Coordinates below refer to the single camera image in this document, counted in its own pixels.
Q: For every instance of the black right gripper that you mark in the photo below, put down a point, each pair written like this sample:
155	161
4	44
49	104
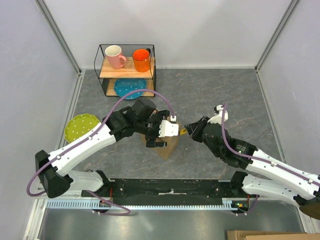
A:
194	128

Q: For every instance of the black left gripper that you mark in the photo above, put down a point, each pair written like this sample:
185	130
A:
151	142

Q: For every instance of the yellow utility knife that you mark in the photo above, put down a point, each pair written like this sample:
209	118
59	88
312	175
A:
183	131

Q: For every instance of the brown cardboard express box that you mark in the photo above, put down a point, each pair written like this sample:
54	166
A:
172	142

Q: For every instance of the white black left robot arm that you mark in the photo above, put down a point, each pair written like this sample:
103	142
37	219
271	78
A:
55	169

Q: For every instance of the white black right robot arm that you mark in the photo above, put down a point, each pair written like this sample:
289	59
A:
260	173

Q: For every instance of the blue dotted plate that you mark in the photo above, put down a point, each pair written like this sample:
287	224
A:
124	86

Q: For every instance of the orange ceramic mug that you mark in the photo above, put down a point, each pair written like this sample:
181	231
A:
141	59

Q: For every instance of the green dotted plate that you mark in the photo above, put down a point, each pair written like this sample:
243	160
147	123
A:
79	126

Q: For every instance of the pink ceramic mug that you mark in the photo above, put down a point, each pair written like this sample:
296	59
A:
115	57

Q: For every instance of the cardboard sheet in corner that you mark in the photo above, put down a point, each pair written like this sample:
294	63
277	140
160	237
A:
269	235

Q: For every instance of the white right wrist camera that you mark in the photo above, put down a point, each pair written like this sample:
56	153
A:
218	115

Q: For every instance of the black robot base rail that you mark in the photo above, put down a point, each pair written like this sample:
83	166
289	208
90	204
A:
170	192

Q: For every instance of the black wire wooden shelf rack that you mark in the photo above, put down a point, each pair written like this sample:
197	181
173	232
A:
107	75

